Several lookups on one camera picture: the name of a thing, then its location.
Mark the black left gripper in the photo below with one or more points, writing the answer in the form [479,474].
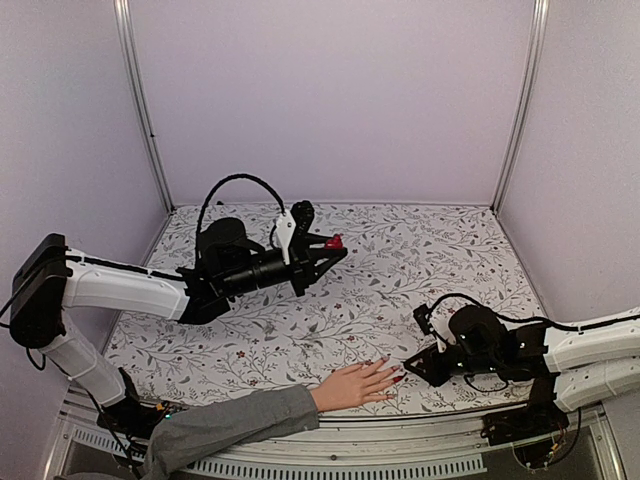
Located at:
[303,265]

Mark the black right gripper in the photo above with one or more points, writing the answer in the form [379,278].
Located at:
[433,375]

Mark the red nail polish bottle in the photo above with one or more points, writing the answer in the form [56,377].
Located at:
[334,242]

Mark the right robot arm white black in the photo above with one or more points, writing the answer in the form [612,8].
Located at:
[570,365]

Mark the grey sleeved forearm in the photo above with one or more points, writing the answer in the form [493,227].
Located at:
[194,434]

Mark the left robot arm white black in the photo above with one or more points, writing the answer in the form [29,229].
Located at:
[56,278]

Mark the mannequin hand with nails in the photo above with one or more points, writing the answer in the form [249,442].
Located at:
[356,385]

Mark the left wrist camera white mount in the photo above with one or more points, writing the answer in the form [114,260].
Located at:
[290,225]

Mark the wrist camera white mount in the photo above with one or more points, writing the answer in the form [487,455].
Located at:
[290,225]
[424,316]

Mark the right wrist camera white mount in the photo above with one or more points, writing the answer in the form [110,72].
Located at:
[424,316]

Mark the aluminium front rail frame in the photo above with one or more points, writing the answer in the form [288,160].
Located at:
[427,433]

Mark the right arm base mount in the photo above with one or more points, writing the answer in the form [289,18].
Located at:
[540,416]

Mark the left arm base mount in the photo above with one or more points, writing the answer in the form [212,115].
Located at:
[131,417]

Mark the aluminium corner post left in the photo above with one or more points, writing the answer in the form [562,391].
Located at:
[133,72]

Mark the aluminium corner post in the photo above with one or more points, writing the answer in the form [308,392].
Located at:
[533,57]
[133,72]

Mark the aluminium corner post right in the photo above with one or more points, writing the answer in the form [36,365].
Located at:
[533,57]

